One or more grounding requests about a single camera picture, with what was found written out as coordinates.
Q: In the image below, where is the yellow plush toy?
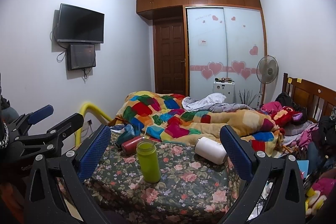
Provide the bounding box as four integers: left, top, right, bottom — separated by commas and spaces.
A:
305, 187, 329, 215

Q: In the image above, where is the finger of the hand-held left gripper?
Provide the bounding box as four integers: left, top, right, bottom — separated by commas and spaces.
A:
16, 112, 85, 159
8, 105, 54, 144

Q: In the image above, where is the black bag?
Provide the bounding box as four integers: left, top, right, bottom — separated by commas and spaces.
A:
274, 93, 295, 109

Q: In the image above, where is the frosted wardrobe with heart stickers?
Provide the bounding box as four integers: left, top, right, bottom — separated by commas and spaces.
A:
185, 6, 268, 109

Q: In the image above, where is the brown wooden door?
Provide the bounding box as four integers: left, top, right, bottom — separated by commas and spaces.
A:
153, 20, 188, 97

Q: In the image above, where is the dark spiky plant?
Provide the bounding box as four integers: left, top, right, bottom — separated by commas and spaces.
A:
238, 89, 259, 107

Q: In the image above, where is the wooden bed headboard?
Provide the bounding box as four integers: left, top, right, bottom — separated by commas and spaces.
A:
282, 72, 336, 123

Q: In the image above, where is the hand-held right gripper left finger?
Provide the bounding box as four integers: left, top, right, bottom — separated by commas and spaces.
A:
24, 124, 112, 224

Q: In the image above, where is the colourful patchwork blanket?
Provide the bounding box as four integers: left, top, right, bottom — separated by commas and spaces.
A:
115, 91, 286, 151

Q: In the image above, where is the small black wall monitor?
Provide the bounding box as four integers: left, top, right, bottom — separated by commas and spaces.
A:
67, 44, 97, 71

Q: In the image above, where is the red plush toy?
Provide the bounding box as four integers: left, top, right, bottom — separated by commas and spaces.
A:
270, 106, 307, 127

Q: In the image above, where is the white cup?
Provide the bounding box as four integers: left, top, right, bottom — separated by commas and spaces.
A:
194, 136, 227, 165

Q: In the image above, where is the floral cloth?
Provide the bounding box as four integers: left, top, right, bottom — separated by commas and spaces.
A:
56, 130, 242, 224

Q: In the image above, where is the green cup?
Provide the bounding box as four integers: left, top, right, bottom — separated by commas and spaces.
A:
136, 138, 161, 184

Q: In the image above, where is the black television cable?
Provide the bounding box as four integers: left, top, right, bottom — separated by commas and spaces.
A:
50, 10, 68, 62

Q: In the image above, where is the white standing fan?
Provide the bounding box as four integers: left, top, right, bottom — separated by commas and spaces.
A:
256, 55, 279, 109

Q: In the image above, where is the yellow padded tube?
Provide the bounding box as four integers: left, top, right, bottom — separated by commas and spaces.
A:
75, 102, 115, 147

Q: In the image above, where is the black wall television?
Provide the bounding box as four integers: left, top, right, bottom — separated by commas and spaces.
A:
57, 3, 105, 44

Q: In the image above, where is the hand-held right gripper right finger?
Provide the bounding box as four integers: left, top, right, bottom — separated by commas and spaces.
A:
220, 125, 306, 224

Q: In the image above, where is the pink cloth pile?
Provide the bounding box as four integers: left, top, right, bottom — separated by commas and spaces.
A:
293, 121, 320, 151

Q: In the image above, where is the pink clothing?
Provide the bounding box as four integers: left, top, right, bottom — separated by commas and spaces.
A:
260, 101, 283, 115

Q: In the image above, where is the braided black white cord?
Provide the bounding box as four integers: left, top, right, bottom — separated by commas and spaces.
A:
0, 119, 8, 150

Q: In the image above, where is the dark teal cup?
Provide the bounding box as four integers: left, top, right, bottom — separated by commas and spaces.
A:
115, 132, 135, 149

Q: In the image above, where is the black garment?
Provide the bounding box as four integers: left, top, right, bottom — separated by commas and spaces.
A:
316, 106, 336, 146

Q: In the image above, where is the red cup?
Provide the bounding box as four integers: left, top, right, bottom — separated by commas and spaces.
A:
121, 135, 143, 154

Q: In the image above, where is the white box appliance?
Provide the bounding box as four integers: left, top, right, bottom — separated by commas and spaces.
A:
213, 77, 236, 104

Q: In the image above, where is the grey striped cloth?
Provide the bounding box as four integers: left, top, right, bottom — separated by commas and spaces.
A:
182, 93, 257, 112

